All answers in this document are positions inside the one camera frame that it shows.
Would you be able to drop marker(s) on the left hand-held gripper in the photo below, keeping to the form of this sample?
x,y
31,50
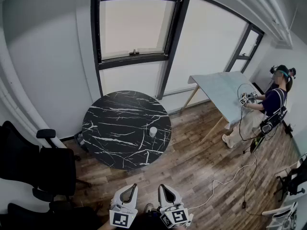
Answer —
x,y
120,218

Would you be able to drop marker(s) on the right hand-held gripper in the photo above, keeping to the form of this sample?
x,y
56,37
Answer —
x,y
177,217

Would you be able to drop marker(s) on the clear plastic lid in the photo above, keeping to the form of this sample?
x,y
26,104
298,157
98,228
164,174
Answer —
x,y
153,128

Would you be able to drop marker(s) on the person's left forearm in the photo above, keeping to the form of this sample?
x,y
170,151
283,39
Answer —
x,y
104,227

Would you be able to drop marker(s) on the person's shoe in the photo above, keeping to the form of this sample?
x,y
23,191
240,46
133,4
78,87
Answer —
x,y
148,208

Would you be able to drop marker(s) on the white power strip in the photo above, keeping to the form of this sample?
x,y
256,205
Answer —
x,y
190,219

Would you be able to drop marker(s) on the person's black shirt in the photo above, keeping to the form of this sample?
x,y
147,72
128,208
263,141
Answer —
x,y
144,221

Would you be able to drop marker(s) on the round black marble table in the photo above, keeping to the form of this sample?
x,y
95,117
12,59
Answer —
x,y
115,128

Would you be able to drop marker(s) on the black office chair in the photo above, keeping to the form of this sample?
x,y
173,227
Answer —
x,y
24,157
295,181

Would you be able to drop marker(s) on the white chair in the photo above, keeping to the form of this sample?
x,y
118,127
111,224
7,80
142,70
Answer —
x,y
283,214

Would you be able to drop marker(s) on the white table with wooden legs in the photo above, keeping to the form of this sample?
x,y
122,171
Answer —
x,y
220,92

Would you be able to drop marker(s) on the pale desk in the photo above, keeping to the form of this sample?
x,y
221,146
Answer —
x,y
301,142

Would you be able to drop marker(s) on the narrow black-framed window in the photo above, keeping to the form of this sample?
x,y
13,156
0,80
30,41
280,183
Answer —
x,y
249,44

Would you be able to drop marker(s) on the large black-framed window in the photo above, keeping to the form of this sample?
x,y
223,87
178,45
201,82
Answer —
x,y
136,25

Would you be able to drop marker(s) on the white ceiling pipes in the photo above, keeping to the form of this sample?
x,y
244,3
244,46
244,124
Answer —
x,y
275,15

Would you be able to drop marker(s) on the white wall pipe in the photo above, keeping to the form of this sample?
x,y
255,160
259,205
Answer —
x,y
14,92

